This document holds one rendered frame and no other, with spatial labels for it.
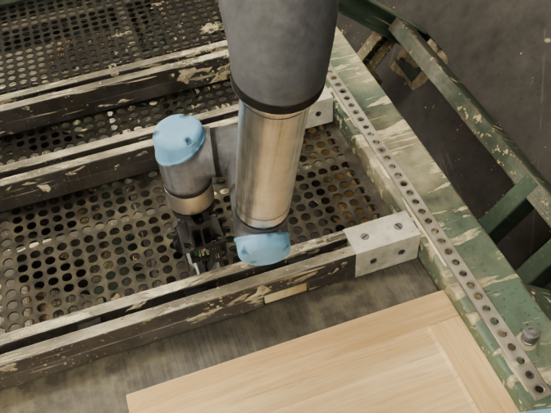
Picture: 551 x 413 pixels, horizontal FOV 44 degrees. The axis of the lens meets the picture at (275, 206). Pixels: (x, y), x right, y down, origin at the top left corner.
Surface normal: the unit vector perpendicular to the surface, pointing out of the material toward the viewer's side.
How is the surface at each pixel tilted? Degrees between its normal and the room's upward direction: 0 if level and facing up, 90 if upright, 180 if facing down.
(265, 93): 66
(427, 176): 51
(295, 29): 78
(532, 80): 0
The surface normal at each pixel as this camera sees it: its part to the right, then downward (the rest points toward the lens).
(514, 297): -0.06, -0.66
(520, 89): -0.77, -0.21
